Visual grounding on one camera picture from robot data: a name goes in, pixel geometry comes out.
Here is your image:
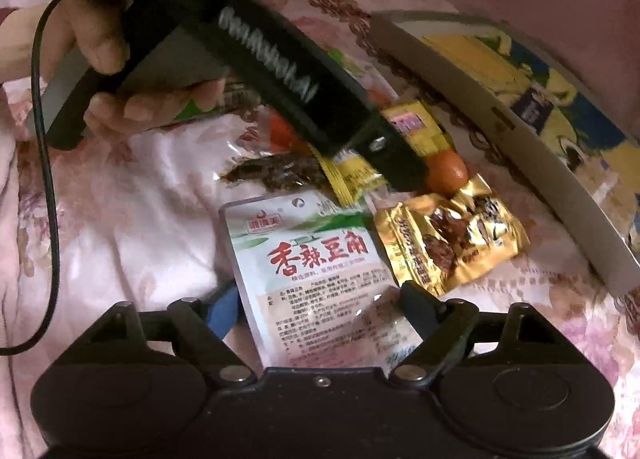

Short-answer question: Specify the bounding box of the black cable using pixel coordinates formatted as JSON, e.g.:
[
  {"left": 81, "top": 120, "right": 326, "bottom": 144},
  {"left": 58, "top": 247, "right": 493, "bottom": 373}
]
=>
[{"left": 0, "top": 0, "right": 68, "bottom": 357}]

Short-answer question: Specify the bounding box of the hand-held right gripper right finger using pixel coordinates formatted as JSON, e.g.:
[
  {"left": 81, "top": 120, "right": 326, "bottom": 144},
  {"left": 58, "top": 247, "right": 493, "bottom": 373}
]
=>
[{"left": 389, "top": 280, "right": 559, "bottom": 388}]

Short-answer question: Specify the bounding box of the orange snack clear packet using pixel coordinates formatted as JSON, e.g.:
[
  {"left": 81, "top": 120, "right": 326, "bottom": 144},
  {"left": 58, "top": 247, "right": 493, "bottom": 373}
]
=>
[{"left": 267, "top": 109, "right": 312, "bottom": 150}]

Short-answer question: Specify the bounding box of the pink floral blanket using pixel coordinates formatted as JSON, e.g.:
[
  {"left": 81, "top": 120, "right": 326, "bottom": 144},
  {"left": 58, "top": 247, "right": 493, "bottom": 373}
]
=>
[{"left": 0, "top": 0, "right": 640, "bottom": 400}]

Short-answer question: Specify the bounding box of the small orange fruit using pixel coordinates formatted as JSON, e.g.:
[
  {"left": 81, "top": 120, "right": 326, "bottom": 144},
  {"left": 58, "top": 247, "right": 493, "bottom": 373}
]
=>
[{"left": 425, "top": 149, "right": 469, "bottom": 195}]

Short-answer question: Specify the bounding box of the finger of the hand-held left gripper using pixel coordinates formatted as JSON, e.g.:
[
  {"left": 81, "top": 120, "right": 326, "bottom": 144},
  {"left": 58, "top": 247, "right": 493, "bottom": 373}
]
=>
[{"left": 312, "top": 106, "right": 432, "bottom": 192}]

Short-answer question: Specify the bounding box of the grey box cartoon print inside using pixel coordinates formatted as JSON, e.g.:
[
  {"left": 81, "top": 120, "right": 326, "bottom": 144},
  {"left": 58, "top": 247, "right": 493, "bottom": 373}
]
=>
[{"left": 367, "top": 9, "right": 640, "bottom": 298}]

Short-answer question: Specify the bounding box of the person's left hand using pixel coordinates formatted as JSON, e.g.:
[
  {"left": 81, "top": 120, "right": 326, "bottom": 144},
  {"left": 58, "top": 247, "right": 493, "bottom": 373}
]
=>
[{"left": 51, "top": 0, "right": 227, "bottom": 136}]

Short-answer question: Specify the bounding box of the white snack packet red print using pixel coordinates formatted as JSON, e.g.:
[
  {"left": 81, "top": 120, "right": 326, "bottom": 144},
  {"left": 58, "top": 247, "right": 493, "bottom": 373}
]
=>
[{"left": 219, "top": 192, "right": 402, "bottom": 376}]

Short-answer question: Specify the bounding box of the green white snack packet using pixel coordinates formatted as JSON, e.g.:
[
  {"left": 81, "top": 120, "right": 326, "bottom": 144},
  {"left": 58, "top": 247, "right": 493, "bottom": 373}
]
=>
[{"left": 327, "top": 46, "right": 372, "bottom": 91}]

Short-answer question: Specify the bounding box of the green tube snack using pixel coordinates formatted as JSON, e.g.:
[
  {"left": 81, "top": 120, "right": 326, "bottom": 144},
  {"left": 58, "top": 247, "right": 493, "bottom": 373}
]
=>
[{"left": 172, "top": 96, "right": 224, "bottom": 121}]

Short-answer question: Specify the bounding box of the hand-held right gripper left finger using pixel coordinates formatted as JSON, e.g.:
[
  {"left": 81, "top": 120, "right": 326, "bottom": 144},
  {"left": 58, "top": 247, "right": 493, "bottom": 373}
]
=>
[{"left": 82, "top": 284, "right": 257, "bottom": 386}]

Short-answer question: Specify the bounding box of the gold foil snack packet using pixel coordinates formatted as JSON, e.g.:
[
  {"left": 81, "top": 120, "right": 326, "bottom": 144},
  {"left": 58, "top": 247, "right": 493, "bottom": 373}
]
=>
[{"left": 372, "top": 174, "right": 531, "bottom": 298}]

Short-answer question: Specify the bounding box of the yellow snack packet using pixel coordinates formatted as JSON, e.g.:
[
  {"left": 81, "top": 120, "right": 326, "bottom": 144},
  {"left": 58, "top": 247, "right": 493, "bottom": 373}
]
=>
[{"left": 320, "top": 100, "right": 456, "bottom": 206}]

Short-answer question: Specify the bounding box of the dark brown snack clear packet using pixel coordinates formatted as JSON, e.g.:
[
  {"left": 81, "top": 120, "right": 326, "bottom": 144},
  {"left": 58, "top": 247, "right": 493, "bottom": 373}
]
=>
[{"left": 217, "top": 153, "right": 332, "bottom": 196}]

